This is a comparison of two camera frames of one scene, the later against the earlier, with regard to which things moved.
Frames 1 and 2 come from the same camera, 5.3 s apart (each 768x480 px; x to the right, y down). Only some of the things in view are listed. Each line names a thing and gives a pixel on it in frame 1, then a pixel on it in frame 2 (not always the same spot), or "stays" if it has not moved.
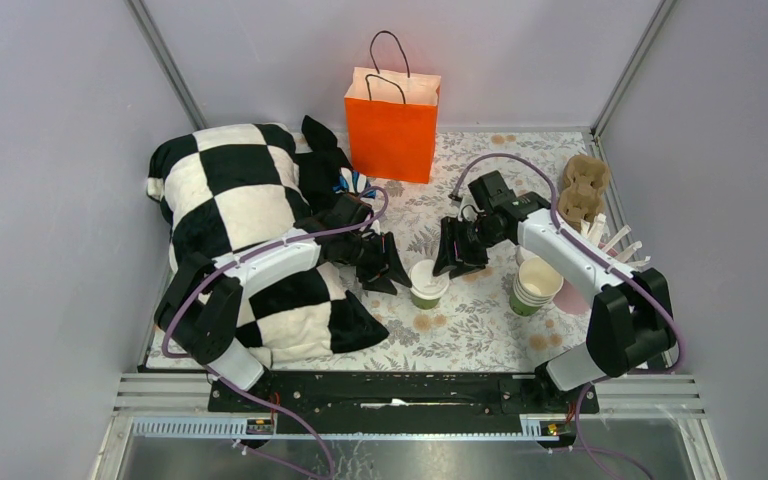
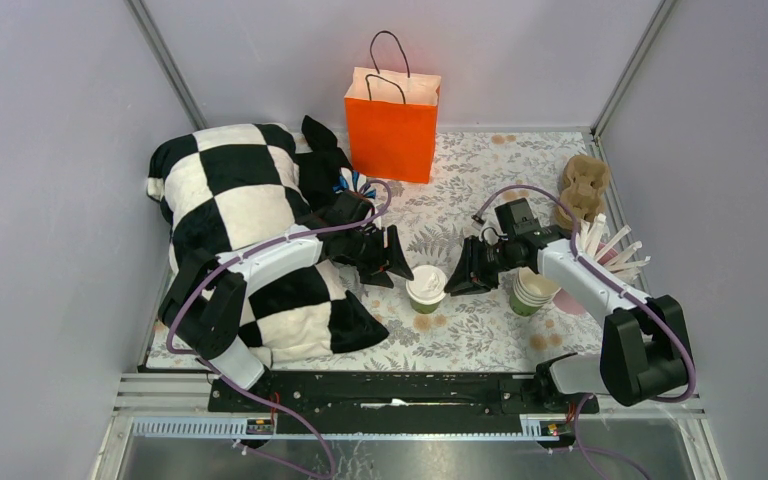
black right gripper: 450,231 to 469,276
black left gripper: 387,258 stays
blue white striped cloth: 354,182 stays
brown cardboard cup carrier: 584,180 stays
